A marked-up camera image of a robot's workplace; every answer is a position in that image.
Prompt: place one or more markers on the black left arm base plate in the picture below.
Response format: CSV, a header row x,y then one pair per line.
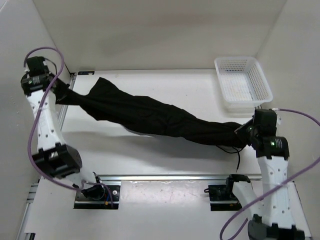
x,y
98,198

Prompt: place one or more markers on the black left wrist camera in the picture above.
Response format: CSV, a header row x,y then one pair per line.
x,y
36,64

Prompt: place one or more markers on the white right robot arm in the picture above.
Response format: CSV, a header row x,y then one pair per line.
x,y
269,216

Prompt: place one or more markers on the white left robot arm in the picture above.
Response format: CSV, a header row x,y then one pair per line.
x,y
55,160

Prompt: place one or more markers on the aluminium left frame rail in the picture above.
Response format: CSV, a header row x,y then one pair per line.
x,y
22,233

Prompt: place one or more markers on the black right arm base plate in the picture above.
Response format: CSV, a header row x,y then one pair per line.
x,y
221,199

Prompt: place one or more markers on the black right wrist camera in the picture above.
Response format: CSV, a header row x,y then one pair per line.
x,y
265,120

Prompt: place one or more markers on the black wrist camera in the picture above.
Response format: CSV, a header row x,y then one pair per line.
x,y
265,120
36,64

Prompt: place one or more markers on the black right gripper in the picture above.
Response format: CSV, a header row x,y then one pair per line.
x,y
240,132

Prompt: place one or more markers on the white perforated plastic basket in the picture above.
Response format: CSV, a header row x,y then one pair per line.
x,y
243,84

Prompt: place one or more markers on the black corner label plate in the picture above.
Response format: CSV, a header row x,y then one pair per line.
x,y
85,73

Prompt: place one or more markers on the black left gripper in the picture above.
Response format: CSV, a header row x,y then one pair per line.
x,y
64,91

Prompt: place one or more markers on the aluminium front frame rail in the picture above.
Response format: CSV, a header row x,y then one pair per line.
x,y
175,177

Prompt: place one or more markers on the black trousers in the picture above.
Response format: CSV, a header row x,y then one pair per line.
x,y
148,116

